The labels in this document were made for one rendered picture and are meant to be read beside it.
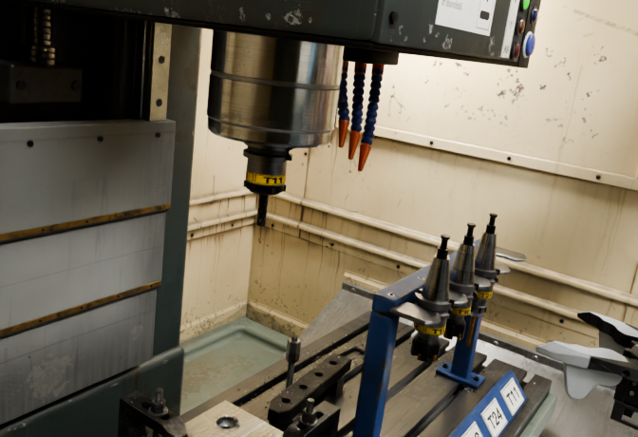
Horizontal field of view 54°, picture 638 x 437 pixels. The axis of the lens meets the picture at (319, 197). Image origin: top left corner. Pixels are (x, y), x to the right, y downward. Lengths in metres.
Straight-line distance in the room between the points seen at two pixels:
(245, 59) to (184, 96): 0.63
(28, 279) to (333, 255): 1.09
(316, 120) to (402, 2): 0.20
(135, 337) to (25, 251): 0.34
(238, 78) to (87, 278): 0.62
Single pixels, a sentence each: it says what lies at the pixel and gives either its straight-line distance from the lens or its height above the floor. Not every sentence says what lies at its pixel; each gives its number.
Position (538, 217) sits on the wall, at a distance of 1.70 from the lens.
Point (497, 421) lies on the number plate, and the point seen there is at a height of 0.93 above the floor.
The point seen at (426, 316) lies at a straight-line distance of 0.97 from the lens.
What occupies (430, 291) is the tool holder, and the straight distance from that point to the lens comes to 1.01.
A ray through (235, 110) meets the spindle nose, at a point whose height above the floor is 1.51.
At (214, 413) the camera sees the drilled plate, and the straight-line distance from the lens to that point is 1.09.
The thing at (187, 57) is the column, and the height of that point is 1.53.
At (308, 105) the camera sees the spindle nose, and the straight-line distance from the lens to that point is 0.71.
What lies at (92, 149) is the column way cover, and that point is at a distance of 1.14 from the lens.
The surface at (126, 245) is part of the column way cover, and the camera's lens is 1.25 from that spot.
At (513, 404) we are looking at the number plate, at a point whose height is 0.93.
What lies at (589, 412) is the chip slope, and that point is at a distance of 1.72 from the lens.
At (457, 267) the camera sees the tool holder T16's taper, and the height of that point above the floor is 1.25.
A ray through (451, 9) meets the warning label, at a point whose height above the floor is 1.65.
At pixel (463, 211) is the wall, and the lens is 1.76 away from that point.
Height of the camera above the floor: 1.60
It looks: 14 degrees down
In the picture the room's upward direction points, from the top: 7 degrees clockwise
